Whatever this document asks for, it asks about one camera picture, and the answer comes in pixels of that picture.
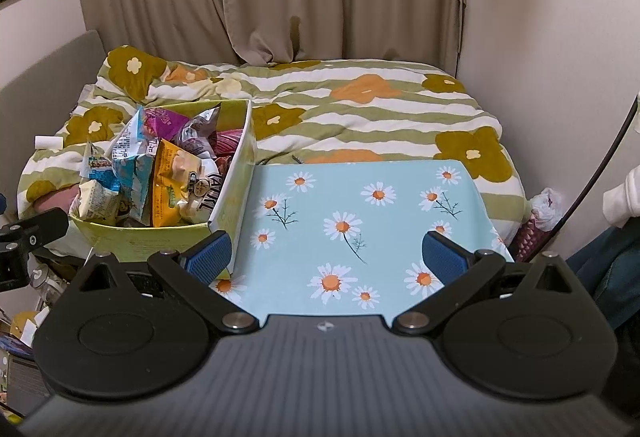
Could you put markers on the grey headboard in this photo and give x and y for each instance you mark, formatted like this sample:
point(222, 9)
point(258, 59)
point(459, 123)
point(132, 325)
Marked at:
point(45, 82)

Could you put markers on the mauve snack packet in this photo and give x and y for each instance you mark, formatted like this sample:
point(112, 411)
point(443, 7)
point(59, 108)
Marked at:
point(200, 132)

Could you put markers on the blue jeans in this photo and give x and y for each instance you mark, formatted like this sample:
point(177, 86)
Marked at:
point(610, 267)

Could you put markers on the yellow green-label snack packet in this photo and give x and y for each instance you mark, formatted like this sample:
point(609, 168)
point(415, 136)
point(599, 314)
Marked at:
point(172, 187)

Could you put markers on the small white roll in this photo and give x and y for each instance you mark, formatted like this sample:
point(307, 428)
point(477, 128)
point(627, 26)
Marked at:
point(48, 143)

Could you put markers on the purple ribbed object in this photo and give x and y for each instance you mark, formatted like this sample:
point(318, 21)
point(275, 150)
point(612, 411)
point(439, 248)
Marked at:
point(530, 237)

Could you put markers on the light blue snack packet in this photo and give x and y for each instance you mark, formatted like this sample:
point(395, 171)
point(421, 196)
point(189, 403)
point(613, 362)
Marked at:
point(127, 162)

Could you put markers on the clear glass jar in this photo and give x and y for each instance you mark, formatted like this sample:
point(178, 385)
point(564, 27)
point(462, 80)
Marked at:
point(46, 284)

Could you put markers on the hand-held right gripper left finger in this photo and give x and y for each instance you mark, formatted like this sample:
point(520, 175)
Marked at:
point(210, 257)

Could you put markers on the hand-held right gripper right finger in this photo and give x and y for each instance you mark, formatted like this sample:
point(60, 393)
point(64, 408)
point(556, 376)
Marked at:
point(445, 257)

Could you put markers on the green cardboard box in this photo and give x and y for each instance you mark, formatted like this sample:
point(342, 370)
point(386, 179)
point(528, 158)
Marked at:
point(150, 242)

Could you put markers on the flowered striped blanket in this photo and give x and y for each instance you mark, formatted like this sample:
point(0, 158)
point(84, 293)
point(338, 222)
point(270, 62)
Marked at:
point(375, 117)

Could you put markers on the yellow bag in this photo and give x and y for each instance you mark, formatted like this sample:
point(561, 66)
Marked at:
point(27, 327)

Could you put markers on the purple snack packet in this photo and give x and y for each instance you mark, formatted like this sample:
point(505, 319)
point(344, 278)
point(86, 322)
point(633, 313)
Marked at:
point(160, 123)

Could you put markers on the pink cloth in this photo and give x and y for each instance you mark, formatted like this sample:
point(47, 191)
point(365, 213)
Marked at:
point(55, 202)

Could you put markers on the blue daisy print tablecloth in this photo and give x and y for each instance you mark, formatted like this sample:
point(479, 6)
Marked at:
point(320, 197)

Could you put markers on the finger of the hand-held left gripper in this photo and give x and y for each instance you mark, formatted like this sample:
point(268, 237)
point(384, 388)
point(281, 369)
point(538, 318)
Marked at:
point(45, 224)

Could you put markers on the black pole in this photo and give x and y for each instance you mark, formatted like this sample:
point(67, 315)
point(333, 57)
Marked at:
point(595, 177)

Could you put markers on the brown big-letter snack packet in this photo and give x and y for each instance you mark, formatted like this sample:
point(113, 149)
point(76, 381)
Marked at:
point(207, 191)

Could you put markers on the white plastic bag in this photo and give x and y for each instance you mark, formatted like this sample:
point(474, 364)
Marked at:
point(547, 207)

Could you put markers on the grey box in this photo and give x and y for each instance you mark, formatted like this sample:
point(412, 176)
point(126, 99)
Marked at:
point(27, 382)

